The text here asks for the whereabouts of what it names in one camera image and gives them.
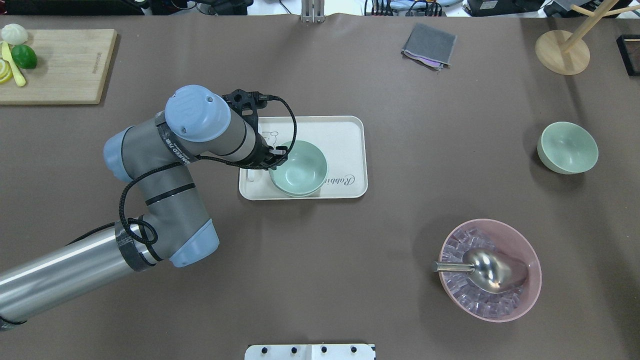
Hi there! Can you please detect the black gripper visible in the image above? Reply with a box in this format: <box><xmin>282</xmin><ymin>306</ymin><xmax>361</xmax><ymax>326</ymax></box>
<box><xmin>253</xmin><ymin>144</ymin><xmax>290</xmax><ymax>170</ymax></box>

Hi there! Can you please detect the green bowl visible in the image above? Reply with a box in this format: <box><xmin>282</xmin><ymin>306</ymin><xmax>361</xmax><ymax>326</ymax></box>
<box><xmin>274</xmin><ymin>185</ymin><xmax>323</xmax><ymax>198</ymax></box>
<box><xmin>269</xmin><ymin>140</ymin><xmax>329</xmax><ymax>192</ymax></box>
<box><xmin>537</xmin><ymin>121</ymin><xmax>599</xmax><ymax>174</ymax></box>

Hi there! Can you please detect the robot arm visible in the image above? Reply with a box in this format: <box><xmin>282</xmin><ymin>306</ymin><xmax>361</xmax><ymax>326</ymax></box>
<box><xmin>0</xmin><ymin>84</ymin><xmax>293</xmax><ymax>331</ymax></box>

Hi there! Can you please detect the white ceramic spoon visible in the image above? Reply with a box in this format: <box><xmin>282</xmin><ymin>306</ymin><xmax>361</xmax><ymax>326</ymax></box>
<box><xmin>246</xmin><ymin>170</ymin><xmax>258</xmax><ymax>183</ymax></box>

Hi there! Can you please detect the green bowl on tray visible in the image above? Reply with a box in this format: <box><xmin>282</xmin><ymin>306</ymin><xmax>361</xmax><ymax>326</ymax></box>
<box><xmin>274</xmin><ymin>185</ymin><xmax>323</xmax><ymax>198</ymax></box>

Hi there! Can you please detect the cream serving tray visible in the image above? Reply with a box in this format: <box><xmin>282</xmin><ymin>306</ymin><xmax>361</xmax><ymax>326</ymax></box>
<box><xmin>238</xmin><ymin>115</ymin><xmax>369</xmax><ymax>201</ymax></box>

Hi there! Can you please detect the grey folded cloth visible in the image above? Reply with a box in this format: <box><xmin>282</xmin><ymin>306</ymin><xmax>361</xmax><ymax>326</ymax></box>
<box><xmin>401</xmin><ymin>23</ymin><xmax>458</xmax><ymax>71</ymax></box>

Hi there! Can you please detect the bamboo cutting board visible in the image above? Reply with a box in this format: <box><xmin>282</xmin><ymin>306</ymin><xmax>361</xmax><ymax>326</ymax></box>
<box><xmin>0</xmin><ymin>29</ymin><xmax>117</xmax><ymax>105</ymax></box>

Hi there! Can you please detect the pink bowl with ice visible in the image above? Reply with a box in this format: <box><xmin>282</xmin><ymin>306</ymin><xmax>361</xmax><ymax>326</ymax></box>
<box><xmin>437</xmin><ymin>218</ymin><xmax>542</xmax><ymax>323</ymax></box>

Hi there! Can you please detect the metal scoop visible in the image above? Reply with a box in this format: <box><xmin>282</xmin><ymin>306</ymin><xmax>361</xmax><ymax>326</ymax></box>
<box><xmin>431</xmin><ymin>247</ymin><xmax>529</xmax><ymax>294</ymax></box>

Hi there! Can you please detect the green lime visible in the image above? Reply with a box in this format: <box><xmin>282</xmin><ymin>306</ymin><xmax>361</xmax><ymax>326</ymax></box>
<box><xmin>10</xmin><ymin>44</ymin><xmax>38</xmax><ymax>69</ymax></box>

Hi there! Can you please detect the lemon slice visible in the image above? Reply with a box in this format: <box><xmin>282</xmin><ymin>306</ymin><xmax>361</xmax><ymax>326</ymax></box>
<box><xmin>0</xmin><ymin>58</ymin><xmax>13</xmax><ymax>84</ymax></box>

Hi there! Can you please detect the yellow plastic knife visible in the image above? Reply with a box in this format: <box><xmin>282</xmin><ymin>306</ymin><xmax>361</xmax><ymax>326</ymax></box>
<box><xmin>1</xmin><ymin>41</ymin><xmax>26</xmax><ymax>87</ymax></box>

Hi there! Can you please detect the white garlic bulb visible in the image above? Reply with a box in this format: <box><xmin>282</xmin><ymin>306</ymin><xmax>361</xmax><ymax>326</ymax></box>
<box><xmin>1</xmin><ymin>23</ymin><xmax>29</xmax><ymax>46</ymax></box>

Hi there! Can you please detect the wooden mug tree stand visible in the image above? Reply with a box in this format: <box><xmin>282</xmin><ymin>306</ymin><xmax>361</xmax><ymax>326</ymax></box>
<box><xmin>534</xmin><ymin>0</ymin><xmax>640</xmax><ymax>76</ymax></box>

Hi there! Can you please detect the dark wooden tray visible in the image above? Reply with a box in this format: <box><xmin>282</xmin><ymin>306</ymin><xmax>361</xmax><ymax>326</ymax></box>
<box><xmin>616</xmin><ymin>34</ymin><xmax>640</xmax><ymax>76</ymax></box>

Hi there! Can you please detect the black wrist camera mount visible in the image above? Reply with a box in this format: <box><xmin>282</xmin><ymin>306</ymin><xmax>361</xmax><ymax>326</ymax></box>
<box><xmin>222</xmin><ymin>89</ymin><xmax>275</xmax><ymax>132</ymax></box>

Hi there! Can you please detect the aluminium frame post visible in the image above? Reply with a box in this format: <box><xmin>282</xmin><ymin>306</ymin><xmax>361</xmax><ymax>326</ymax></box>
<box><xmin>300</xmin><ymin>0</ymin><xmax>326</xmax><ymax>24</ymax></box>

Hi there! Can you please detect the white camera pole base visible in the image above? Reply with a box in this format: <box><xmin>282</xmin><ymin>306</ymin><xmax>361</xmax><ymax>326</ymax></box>
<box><xmin>244</xmin><ymin>343</ymin><xmax>377</xmax><ymax>360</ymax></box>

